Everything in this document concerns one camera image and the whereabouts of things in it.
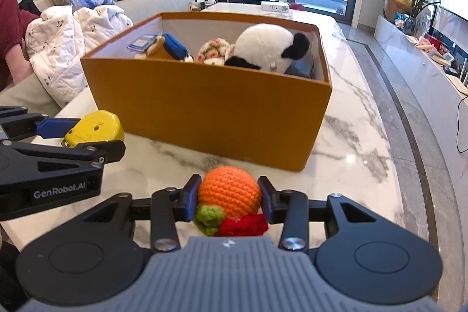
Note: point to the white pink crochet bunny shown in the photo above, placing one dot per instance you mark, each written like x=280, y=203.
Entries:
x=214, y=50

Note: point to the blue vase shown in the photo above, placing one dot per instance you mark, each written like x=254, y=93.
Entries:
x=410, y=26

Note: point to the colourful floor toy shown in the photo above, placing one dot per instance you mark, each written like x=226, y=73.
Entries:
x=300, y=6

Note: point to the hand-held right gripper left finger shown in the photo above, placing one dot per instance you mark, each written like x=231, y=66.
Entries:
x=191, y=198

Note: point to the white black panda plush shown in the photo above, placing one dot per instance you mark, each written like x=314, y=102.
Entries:
x=263, y=43

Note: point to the small white box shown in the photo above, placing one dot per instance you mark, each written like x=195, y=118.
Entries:
x=275, y=7

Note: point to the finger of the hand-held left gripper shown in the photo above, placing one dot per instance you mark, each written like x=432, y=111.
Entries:
x=109, y=151
x=55, y=127

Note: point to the gold vase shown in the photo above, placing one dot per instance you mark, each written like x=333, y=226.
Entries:
x=396, y=6

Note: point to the black cloth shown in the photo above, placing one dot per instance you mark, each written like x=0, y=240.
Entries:
x=31, y=8

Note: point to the beige sofa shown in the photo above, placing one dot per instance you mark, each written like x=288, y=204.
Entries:
x=153, y=6

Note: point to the crochet orange toy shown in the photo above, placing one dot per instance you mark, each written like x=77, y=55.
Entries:
x=228, y=191

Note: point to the white patterned blanket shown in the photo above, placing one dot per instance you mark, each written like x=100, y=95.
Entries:
x=62, y=41

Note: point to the orange cardboard box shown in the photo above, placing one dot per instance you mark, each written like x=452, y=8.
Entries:
x=204, y=107

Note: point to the plush doll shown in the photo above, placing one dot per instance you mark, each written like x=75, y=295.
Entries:
x=172, y=47

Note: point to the yellow tape measure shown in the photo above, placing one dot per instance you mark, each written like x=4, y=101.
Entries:
x=97, y=127

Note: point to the pink object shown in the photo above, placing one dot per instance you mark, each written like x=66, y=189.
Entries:
x=426, y=42

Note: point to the white television cabinet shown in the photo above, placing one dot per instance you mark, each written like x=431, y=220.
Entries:
x=393, y=38

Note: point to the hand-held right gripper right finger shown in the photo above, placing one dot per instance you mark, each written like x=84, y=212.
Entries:
x=266, y=201

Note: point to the small white device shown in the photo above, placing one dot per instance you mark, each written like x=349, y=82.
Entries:
x=443, y=59

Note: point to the printed shopping bag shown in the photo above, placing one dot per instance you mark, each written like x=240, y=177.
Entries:
x=201, y=5

